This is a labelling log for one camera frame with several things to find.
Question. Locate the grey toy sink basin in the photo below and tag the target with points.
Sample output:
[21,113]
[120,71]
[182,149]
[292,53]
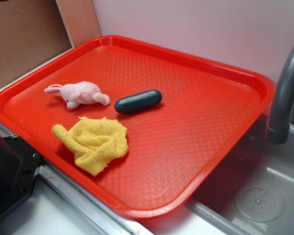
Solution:
[251,192]

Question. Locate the yellow crumpled cloth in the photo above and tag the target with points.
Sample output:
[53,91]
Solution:
[94,142]

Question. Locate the brown cardboard panel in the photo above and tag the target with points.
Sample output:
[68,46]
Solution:
[33,32]

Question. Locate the red plastic tray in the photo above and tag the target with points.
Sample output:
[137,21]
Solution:
[206,109]

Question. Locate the dark green plastic pickle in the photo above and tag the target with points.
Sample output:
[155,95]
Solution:
[138,102]

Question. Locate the pink plush bunny toy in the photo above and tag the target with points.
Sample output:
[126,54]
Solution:
[85,93]

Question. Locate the grey toy faucet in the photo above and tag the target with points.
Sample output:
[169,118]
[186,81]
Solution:
[282,109]

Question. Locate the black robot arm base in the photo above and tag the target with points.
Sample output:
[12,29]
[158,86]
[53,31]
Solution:
[19,167]

